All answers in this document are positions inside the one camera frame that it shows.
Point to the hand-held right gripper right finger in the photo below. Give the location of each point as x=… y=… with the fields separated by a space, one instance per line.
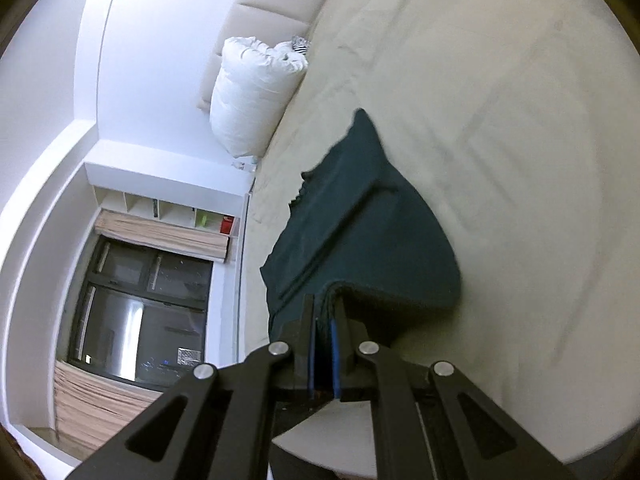
x=336 y=355

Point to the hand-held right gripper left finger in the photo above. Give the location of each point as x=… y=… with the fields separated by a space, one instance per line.
x=312 y=355

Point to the dark green sweater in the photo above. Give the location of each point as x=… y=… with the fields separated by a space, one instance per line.
x=360 y=220

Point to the white window ledge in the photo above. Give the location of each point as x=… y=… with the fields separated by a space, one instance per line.
x=227 y=300

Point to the red box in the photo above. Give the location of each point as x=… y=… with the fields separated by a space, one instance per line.
x=227 y=225

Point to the dark window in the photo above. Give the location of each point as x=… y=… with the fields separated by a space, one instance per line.
x=135 y=310

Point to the beige curtain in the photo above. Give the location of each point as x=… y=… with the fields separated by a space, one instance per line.
x=165 y=235
x=95 y=405

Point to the clear water bottle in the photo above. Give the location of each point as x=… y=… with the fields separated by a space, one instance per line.
x=244 y=165

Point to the bed with beige sheet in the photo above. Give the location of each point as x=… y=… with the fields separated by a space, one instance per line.
x=500 y=160

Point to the white pillow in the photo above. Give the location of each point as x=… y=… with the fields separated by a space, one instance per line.
x=250 y=95

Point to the black and white striped cloth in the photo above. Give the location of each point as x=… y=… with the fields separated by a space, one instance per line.
x=301 y=43

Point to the beige padded headboard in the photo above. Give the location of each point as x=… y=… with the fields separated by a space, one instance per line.
x=270 y=15

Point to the white wall shelf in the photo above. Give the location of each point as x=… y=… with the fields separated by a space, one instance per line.
x=135 y=205

